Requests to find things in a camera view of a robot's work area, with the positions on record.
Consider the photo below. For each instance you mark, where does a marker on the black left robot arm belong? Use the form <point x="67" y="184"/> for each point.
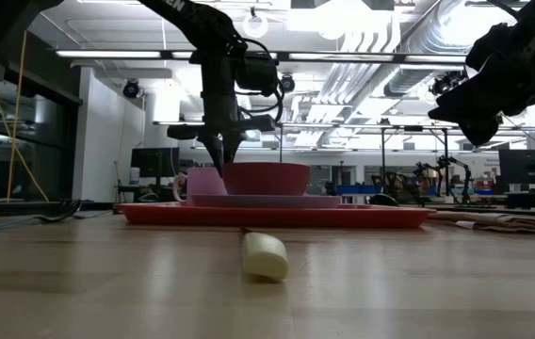
<point x="201" y="23"/>

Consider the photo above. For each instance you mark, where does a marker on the magenta plastic bowl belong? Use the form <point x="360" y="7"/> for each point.
<point x="267" y="179"/>

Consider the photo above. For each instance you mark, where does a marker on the red plastic tray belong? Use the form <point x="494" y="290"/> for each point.
<point x="272" y="217"/>

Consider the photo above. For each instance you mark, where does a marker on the black ceiling camera cluster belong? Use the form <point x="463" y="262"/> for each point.
<point x="446" y="82"/>

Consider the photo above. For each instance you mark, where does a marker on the black computer monitor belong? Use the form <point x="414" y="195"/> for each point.
<point x="529" y="167"/>
<point x="154" y="162"/>

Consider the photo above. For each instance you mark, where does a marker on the white container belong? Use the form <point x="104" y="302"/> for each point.
<point x="134" y="176"/>

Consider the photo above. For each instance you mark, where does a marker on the black dome object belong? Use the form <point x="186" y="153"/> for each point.
<point x="383" y="200"/>

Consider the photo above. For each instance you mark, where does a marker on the blue storage bin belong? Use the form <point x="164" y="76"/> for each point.
<point x="354" y="189"/>

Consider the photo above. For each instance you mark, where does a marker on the lavender plastic plate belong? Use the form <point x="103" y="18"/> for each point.
<point x="324" y="201"/>

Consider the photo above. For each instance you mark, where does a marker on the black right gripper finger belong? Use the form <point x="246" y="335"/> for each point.
<point x="481" y="132"/>
<point x="475" y="101"/>

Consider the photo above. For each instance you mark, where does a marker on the beige napkin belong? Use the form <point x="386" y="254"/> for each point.
<point x="507" y="223"/>

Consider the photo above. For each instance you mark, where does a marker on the pink plastic cup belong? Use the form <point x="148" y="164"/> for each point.
<point x="204" y="183"/>

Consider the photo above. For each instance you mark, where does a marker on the cream oblong object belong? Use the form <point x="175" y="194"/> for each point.
<point x="265" y="256"/>

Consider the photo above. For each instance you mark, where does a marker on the ceiling light strip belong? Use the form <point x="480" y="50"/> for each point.
<point x="437" y="59"/>
<point x="343" y="56"/>
<point x="107" y="54"/>
<point x="180" y="54"/>

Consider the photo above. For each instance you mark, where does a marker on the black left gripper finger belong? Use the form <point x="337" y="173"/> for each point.
<point x="233" y="148"/>
<point x="215" y="155"/>

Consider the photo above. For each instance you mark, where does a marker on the black background robot arm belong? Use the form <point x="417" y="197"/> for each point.
<point x="466" y="186"/>

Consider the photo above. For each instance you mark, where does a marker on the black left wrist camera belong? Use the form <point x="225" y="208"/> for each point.
<point x="258" y="75"/>

